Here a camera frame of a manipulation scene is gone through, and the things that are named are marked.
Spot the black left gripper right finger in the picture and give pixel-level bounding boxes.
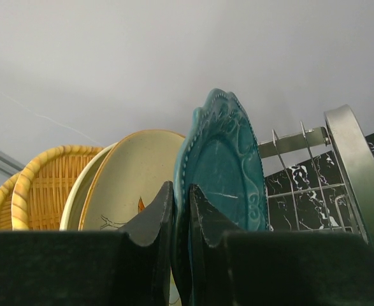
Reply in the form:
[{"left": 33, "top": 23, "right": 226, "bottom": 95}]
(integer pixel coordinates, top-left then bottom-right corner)
[{"left": 189, "top": 185, "right": 374, "bottom": 305}]

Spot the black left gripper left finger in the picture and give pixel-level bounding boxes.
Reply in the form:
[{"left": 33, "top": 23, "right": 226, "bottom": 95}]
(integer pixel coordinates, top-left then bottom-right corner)
[{"left": 0, "top": 181, "right": 174, "bottom": 305}]

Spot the cream round plate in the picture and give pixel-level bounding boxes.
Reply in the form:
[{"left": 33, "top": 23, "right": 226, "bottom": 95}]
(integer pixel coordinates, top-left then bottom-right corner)
[{"left": 59, "top": 143, "right": 116, "bottom": 231}]

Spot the teal scalloped plate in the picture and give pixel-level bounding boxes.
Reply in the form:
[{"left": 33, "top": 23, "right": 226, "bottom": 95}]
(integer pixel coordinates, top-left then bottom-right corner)
[{"left": 171, "top": 89, "right": 269, "bottom": 305}]

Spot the wooden plate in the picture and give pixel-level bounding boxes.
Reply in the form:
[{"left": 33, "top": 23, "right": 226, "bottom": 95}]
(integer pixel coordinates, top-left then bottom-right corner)
[{"left": 0, "top": 172, "right": 20, "bottom": 231}]

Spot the stainless steel dish rack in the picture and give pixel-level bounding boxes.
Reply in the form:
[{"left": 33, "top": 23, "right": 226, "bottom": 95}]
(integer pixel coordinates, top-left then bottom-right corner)
[{"left": 259, "top": 105, "right": 374, "bottom": 246}]

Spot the black marble pattern mat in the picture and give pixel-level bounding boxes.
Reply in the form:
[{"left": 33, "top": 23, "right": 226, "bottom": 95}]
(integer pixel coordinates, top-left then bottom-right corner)
[{"left": 264, "top": 145, "right": 359, "bottom": 233}]

